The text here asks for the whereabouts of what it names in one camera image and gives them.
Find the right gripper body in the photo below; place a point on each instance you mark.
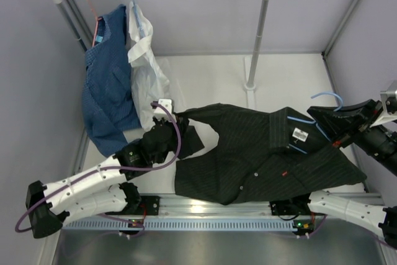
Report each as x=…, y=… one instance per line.
x=381, y=144

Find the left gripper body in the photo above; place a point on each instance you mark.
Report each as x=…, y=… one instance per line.
x=174, y=136

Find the blue wire hanger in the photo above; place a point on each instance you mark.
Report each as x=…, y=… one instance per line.
x=313, y=133

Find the black pinstriped shirt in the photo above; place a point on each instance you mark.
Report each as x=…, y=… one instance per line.
x=261, y=157

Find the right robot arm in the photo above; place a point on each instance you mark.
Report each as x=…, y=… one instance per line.
x=379, y=220

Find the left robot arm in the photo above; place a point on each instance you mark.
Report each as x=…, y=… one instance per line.
x=107, y=187

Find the blue checked shirt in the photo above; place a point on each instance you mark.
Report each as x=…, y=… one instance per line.
x=107, y=104

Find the white shirt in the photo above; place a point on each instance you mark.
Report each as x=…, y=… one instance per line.
x=152, y=78

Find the light blue hanger with shirt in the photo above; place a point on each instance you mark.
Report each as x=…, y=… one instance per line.
x=138, y=20

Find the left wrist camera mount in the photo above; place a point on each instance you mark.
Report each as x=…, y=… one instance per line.
x=163, y=109

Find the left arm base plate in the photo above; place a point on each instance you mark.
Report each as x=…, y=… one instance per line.
x=147, y=205

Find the aluminium mounting rail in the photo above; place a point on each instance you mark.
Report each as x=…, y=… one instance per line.
x=169, y=206

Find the slotted cable duct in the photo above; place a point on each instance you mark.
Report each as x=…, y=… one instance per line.
x=184, y=224

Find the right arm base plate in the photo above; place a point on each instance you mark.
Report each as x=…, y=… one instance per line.
x=296, y=210

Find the pink wire hanger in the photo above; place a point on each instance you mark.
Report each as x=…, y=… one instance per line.
x=96, y=18

